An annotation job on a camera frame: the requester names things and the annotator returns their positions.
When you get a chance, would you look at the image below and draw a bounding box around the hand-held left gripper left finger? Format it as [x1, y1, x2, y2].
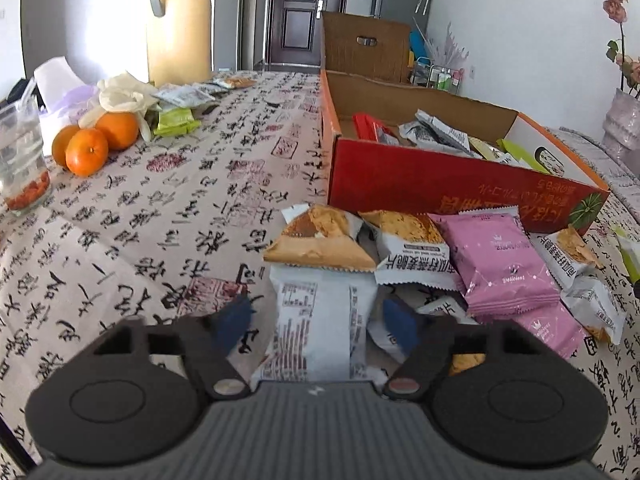
[65, 294, 257, 402]

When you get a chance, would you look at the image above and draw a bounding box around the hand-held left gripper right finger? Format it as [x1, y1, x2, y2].
[381, 294, 576, 402]

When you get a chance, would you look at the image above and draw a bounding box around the white cracker packet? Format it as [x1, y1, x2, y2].
[250, 265, 378, 386]

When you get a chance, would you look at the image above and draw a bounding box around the pink snack packet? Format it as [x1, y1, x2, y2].
[429, 212, 562, 317]
[515, 305, 590, 361]

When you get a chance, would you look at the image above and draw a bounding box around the pile of white snack packets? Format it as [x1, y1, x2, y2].
[397, 109, 473, 157]
[263, 203, 627, 376]

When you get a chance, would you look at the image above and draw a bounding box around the red cardboard box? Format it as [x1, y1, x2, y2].
[319, 69, 612, 237]

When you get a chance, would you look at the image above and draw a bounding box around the red snack packet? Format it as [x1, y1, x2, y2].
[352, 112, 401, 146]

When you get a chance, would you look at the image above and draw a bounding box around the calligraphy printed tablecloth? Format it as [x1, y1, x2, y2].
[0, 70, 640, 480]

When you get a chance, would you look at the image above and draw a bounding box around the pale green snack bar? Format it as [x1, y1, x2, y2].
[470, 137, 506, 161]

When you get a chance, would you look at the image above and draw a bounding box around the lime green snack packet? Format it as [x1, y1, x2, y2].
[497, 139, 551, 173]
[612, 225, 640, 286]

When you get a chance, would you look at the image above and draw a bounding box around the small green snack packet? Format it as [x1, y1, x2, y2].
[152, 106, 202, 137]

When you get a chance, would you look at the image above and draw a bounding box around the orange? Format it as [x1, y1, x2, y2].
[65, 129, 109, 177]
[51, 125, 81, 168]
[95, 111, 139, 151]

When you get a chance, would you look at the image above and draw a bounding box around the clear cracker bag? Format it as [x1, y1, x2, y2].
[212, 75, 257, 90]

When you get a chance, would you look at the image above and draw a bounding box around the grey patterned cloth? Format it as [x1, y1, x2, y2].
[550, 125, 640, 196]

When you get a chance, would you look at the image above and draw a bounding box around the cream rubber glove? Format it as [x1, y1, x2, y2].
[77, 72, 161, 141]

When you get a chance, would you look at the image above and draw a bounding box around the clear glass cup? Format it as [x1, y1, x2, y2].
[0, 94, 52, 217]

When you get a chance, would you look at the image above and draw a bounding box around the white tissue pack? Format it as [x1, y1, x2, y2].
[32, 56, 101, 143]

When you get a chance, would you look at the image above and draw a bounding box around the pink ribbed vase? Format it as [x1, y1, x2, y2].
[602, 87, 640, 166]

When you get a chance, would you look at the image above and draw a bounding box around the yellow thermos jug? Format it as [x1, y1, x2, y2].
[146, 0, 213, 88]

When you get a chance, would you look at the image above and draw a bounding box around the dark brown door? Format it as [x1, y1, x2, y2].
[265, 0, 353, 72]

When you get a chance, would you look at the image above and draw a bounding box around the black bag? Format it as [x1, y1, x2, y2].
[7, 77, 36, 106]

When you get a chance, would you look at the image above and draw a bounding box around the dried pink rose bouquet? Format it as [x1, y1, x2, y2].
[602, 0, 640, 98]

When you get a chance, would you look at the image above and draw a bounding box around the wire rack cart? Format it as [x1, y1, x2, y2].
[410, 57, 463, 95]

